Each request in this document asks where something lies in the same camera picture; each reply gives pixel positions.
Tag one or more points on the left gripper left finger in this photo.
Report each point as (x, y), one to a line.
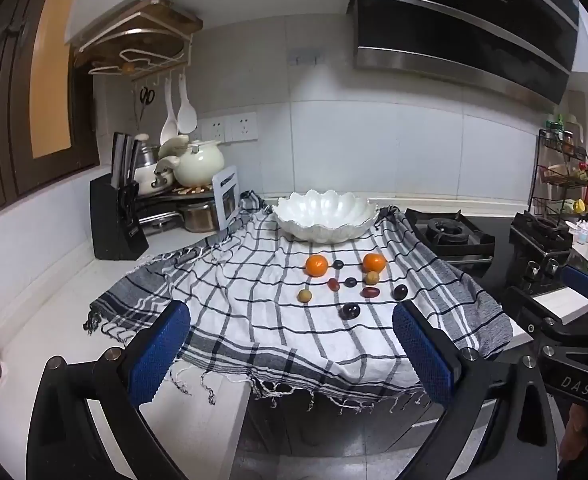
(63, 442)

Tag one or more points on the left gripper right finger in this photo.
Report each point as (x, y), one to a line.
(519, 442)

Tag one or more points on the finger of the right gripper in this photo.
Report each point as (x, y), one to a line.
(547, 316)
(575, 279)

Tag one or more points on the dark plum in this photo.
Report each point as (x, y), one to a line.
(349, 311)
(400, 292)

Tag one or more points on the red grape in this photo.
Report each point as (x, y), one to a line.
(370, 292)
(333, 284)

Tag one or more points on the dark plum front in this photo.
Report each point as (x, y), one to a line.
(349, 311)

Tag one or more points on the tan longan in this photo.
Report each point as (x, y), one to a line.
(371, 278)
(304, 296)

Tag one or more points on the orange mandarin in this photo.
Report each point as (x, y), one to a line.
(374, 262)
(316, 266)

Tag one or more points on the person right hand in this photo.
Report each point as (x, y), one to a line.
(573, 450)

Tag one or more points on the black spice rack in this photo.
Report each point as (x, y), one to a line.
(559, 183)

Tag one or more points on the black knife block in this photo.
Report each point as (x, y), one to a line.
(115, 227)

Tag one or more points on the checkered grey white cloth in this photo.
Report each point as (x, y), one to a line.
(241, 288)

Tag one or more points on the white scalloped fruit bowl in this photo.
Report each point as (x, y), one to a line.
(325, 218)

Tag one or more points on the steel pot under rack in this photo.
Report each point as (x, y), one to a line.
(200, 217)

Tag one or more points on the steel lidded pot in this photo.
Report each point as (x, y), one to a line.
(149, 183)

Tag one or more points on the black range hood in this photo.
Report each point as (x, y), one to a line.
(523, 49)

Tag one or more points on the cream ceramic pot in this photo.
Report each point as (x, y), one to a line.
(199, 163)

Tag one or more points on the white hanging ladle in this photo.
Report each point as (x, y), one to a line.
(170, 128)

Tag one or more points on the white hanging spoon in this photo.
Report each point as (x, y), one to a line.
(187, 116)

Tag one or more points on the black scissors hanging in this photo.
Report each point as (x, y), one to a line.
(146, 98)

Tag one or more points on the wooden cutting board rack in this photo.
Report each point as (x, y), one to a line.
(150, 37)

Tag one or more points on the white wall socket panel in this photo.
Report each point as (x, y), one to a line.
(233, 128)

